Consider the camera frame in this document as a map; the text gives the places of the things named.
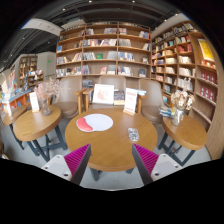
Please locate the ceiling spotlights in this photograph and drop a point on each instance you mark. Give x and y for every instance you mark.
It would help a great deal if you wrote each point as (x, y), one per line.
(90, 1)

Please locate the transparent computer mouse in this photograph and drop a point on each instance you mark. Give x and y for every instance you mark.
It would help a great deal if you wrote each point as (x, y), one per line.
(133, 134)

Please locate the blue and white book stack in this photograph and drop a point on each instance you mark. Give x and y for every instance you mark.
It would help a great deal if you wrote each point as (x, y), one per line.
(141, 92)

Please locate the small white sign stand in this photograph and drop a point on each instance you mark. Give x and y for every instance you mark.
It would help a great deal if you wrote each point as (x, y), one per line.
(34, 101)

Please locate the small distant wooden bookshelf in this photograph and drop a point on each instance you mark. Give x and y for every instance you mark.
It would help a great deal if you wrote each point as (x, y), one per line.
(30, 68)

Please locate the curved wooden bookshelf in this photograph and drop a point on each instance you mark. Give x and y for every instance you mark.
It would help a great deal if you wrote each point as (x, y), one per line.
(176, 60)

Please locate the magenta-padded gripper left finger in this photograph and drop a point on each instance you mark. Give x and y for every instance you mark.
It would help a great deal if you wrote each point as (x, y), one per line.
(77, 159)

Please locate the white and red table sign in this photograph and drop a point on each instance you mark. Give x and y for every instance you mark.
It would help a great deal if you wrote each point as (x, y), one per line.
(130, 100)

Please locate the white framed picture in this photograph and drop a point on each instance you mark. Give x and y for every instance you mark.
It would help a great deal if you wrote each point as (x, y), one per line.
(103, 94)

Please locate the orange book display table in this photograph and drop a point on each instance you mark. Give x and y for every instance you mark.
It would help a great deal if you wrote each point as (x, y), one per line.
(15, 99)

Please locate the glass vase with dried flowers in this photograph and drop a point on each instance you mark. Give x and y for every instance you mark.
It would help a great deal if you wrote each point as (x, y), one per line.
(45, 107)
(177, 117)

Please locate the dark book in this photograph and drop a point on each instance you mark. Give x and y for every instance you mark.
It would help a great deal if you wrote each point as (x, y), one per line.
(119, 97)

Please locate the round wooden side table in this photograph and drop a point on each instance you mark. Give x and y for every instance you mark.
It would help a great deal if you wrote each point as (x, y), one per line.
(13, 117)
(35, 125)
(186, 133)

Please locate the wide wooden bookshelf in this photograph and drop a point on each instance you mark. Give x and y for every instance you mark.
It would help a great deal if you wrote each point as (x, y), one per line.
(100, 46)

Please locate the stack of colourful books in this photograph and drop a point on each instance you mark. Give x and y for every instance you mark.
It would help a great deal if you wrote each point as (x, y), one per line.
(166, 112)

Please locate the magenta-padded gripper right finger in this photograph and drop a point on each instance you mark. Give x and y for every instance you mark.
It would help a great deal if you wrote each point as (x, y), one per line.
(146, 159)

